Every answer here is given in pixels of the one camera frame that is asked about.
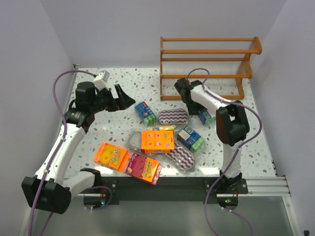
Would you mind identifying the orange Scrub Daddy box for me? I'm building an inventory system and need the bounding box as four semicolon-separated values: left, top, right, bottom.
93;142;131;173

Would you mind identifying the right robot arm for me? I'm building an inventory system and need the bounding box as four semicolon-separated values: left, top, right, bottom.
174;78;250;186

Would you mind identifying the silver scourer pack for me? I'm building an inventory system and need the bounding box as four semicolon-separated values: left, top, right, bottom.
127;131;142;152

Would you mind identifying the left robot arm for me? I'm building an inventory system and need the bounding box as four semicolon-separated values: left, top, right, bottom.
22;82;135;214

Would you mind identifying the orange wooden shelf rack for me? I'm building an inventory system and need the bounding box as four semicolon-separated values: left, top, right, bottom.
159;36;262;100

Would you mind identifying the blue green sponge pack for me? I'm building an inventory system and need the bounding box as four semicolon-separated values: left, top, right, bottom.
177;125;205;152
134;101;157;126
198;110;216;125

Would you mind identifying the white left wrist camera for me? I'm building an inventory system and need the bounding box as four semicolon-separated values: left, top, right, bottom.
93;70;110;90

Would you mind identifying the pink grey zigzag pack lower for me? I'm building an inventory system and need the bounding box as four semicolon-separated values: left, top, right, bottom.
166;143;195;173

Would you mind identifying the yellow sponge pack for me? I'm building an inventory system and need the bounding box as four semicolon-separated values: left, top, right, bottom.
147;125;175;131

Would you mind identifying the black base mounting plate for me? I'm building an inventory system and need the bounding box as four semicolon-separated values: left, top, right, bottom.
83;176;249;205

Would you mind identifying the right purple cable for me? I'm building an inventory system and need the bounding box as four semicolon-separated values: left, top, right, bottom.
187;68;263;236

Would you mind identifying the purple cable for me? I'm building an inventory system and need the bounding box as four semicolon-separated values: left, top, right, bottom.
27;69;114;236
187;68;263;236

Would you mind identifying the orange Scrub Mommy box back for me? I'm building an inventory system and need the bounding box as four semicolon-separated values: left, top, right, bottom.
141;130;175;154

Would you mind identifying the aluminium rail frame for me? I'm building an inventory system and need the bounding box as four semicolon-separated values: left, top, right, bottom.
246;177;291;197

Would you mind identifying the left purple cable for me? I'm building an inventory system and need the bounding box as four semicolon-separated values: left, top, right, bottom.
27;69;114;236

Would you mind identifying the pink Scrub Mommy box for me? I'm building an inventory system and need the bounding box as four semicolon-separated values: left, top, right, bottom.
125;153;163;185

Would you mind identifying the pink grey zigzag sponge pack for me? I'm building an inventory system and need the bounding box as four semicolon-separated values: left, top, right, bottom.
157;109;189;125

